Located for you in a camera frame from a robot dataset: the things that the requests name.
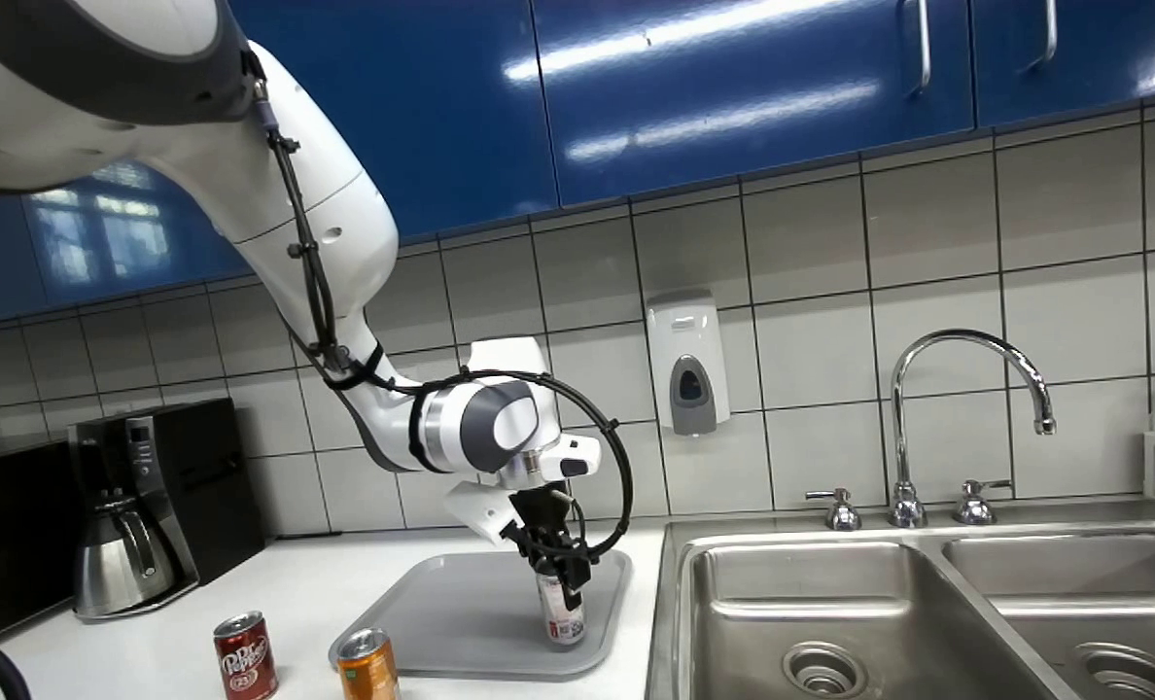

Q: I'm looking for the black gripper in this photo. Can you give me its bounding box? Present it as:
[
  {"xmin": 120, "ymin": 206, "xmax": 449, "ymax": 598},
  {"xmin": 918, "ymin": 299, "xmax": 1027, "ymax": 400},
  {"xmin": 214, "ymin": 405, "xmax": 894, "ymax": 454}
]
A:
[{"xmin": 505, "ymin": 480, "xmax": 601, "ymax": 613}]

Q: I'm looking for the silver can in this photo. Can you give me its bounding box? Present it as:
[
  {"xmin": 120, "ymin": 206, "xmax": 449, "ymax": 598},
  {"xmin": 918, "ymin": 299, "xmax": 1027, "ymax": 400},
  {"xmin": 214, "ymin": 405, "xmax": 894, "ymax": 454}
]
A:
[{"xmin": 532, "ymin": 566, "xmax": 592, "ymax": 654}]

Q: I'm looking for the orange soda can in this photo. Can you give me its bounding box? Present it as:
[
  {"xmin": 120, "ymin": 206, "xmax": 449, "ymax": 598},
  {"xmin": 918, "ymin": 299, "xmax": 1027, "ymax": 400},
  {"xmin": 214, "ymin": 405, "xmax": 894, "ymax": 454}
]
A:
[{"xmin": 331, "ymin": 624, "xmax": 402, "ymax": 700}]

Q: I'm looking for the red soda can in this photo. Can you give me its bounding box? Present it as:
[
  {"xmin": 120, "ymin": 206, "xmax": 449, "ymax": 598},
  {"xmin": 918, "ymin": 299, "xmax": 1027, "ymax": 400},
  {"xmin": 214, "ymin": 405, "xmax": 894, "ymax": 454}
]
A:
[{"xmin": 209, "ymin": 610, "xmax": 279, "ymax": 700}]

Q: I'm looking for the grey plastic tray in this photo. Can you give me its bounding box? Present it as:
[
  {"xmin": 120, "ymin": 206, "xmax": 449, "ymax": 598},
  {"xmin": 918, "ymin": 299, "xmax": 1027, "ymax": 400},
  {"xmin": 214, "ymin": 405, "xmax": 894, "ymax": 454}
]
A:
[{"xmin": 326, "ymin": 549, "xmax": 638, "ymax": 684}]

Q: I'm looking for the stainless steel sink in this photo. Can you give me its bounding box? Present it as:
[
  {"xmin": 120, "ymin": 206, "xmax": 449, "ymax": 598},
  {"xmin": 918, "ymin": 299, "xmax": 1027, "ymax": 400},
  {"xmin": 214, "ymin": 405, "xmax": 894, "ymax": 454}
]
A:
[{"xmin": 647, "ymin": 517, "xmax": 1155, "ymax": 700}]

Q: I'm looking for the chrome gooseneck faucet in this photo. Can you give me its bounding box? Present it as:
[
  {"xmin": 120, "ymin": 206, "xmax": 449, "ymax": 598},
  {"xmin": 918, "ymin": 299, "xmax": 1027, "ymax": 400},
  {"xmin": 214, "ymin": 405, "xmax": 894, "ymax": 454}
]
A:
[{"xmin": 886, "ymin": 327, "xmax": 1060, "ymax": 527}]

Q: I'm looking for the black coffee maker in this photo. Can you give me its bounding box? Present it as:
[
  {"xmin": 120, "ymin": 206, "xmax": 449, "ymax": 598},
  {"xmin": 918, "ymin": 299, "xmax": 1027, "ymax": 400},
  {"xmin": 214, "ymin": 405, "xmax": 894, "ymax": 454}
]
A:
[{"xmin": 69, "ymin": 396, "xmax": 267, "ymax": 624}]

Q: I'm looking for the steel coffee carafe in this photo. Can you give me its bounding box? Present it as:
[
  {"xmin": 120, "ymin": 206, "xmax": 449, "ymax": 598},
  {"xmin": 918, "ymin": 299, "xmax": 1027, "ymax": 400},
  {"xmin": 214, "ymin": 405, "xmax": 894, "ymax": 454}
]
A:
[{"xmin": 77, "ymin": 488, "xmax": 188, "ymax": 618}]

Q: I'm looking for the blue upper cabinet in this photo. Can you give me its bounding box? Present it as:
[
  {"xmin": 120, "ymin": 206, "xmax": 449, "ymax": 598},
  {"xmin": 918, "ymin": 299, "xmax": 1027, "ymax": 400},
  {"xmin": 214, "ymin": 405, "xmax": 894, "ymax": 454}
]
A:
[{"xmin": 0, "ymin": 0, "xmax": 1155, "ymax": 333}]

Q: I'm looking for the black microwave oven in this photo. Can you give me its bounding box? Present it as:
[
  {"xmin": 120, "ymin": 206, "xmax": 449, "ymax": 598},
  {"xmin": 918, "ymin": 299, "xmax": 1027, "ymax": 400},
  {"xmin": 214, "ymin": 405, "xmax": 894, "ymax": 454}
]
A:
[{"xmin": 0, "ymin": 439, "xmax": 85, "ymax": 645}]

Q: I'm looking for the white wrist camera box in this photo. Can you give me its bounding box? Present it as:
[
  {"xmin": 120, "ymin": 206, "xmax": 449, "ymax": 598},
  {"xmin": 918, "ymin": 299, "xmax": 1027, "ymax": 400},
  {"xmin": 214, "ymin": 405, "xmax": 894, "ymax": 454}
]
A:
[{"xmin": 449, "ymin": 476, "xmax": 537, "ymax": 539}]

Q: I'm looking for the white wall soap dispenser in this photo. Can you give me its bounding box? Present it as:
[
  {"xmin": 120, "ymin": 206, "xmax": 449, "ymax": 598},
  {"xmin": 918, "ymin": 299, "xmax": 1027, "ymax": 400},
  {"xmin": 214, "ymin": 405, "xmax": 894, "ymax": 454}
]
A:
[{"xmin": 647, "ymin": 294, "xmax": 735, "ymax": 439}]

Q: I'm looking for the chrome faucet handle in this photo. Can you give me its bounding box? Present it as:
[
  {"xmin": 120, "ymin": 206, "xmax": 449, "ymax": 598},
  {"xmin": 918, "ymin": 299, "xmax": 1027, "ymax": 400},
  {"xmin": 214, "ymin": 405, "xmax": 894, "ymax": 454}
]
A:
[
  {"xmin": 804, "ymin": 487, "xmax": 864, "ymax": 532},
  {"xmin": 952, "ymin": 476, "xmax": 1019, "ymax": 527}
]

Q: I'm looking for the chrome cabinet handle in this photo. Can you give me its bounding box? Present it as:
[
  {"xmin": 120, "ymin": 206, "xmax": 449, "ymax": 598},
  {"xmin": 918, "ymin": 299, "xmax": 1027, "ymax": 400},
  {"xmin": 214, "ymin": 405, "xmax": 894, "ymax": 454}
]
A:
[{"xmin": 1023, "ymin": 0, "xmax": 1062, "ymax": 73}]

